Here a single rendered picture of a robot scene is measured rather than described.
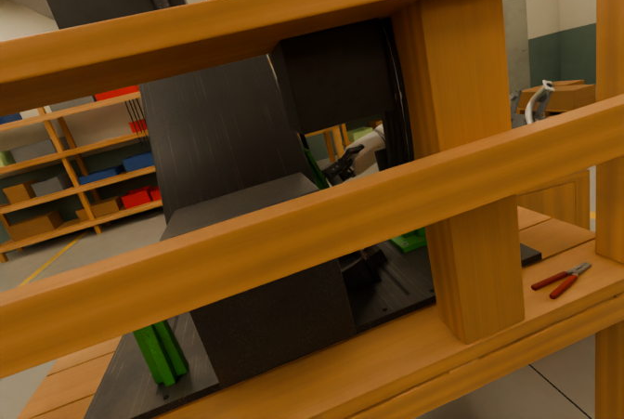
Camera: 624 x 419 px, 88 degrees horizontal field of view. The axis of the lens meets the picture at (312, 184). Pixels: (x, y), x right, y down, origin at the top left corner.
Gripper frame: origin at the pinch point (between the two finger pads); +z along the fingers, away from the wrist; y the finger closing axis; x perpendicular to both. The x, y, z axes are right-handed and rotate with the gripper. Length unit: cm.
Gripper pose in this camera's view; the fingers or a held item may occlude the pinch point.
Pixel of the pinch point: (334, 175)
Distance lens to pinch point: 87.0
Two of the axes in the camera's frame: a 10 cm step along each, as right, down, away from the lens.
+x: 5.6, 7.1, -4.4
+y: -1.8, -4.1, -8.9
